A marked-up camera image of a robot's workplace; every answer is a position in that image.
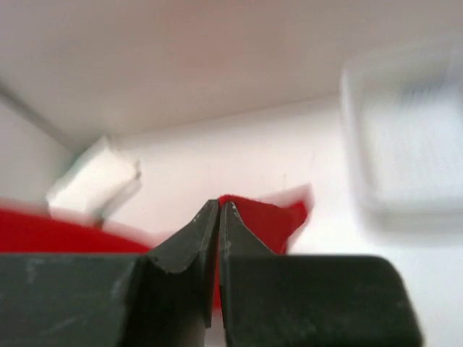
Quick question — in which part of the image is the white plastic basket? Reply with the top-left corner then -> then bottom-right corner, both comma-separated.
340,51 -> 462,244

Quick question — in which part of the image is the white t shirt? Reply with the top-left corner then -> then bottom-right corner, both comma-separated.
46,137 -> 141,224

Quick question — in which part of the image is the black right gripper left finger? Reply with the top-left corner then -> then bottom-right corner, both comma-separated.
1,214 -> 218,346

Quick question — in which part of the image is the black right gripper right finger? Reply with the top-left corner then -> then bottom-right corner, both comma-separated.
219,203 -> 424,346

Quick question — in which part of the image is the red t shirt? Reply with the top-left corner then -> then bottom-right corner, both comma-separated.
1,195 -> 328,321

